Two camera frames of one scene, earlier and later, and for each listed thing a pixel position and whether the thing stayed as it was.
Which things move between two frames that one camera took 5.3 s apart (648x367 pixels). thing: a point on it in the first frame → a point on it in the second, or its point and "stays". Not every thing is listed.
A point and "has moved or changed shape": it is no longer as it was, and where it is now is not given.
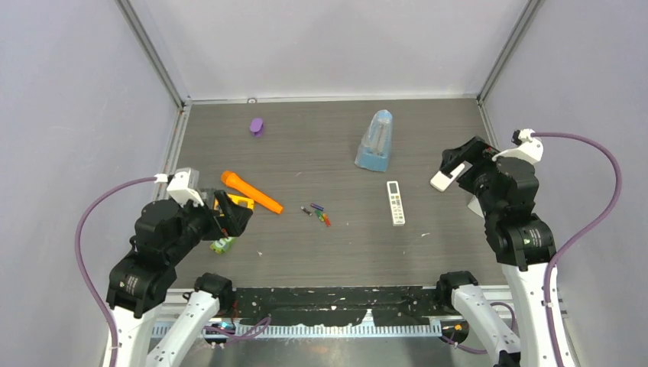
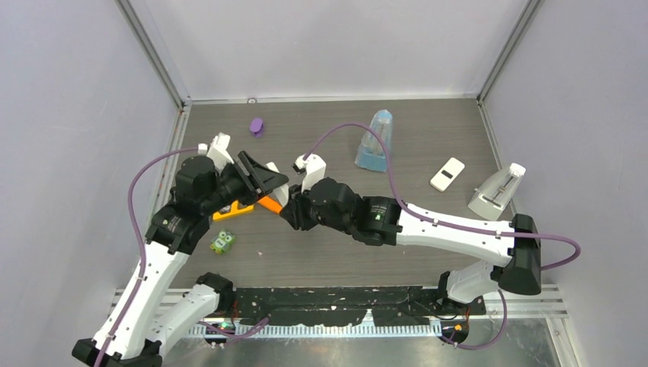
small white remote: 442,181 stays
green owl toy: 222,245 stays
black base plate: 380,306 stays
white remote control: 396,203 has moved or changed shape
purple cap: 257,127 stays
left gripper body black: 215,224 → 236,185
